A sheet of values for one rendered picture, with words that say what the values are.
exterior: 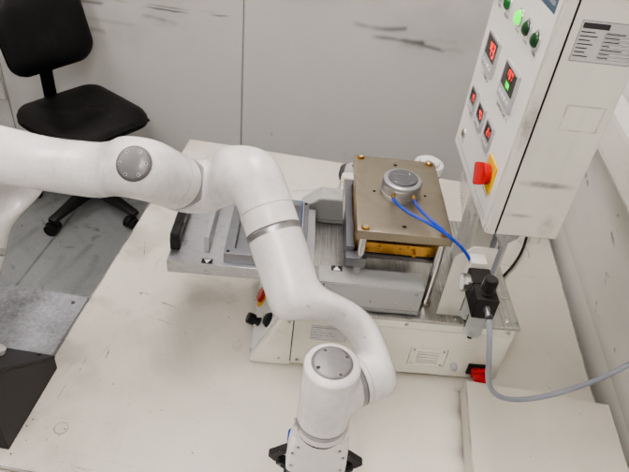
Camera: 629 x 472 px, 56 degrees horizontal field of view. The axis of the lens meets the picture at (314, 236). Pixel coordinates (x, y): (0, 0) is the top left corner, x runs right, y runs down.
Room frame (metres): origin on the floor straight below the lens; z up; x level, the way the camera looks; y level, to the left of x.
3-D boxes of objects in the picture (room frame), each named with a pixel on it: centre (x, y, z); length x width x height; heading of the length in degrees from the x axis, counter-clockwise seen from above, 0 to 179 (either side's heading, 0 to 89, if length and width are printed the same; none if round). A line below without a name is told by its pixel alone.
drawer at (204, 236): (0.98, 0.15, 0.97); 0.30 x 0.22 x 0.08; 93
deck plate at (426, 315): (1.00, -0.19, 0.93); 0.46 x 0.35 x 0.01; 93
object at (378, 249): (0.99, -0.16, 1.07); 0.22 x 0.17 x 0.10; 3
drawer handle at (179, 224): (0.98, 0.28, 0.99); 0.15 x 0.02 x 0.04; 3
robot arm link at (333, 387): (0.56, -0.05, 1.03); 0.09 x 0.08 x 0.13; 121
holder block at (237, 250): (0.99, 0.10, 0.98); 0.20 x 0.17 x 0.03; 3
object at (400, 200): (0.98, -0.19, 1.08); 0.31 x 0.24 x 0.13; 3
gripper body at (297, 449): (0.56, -0.05, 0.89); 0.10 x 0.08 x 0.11; 92
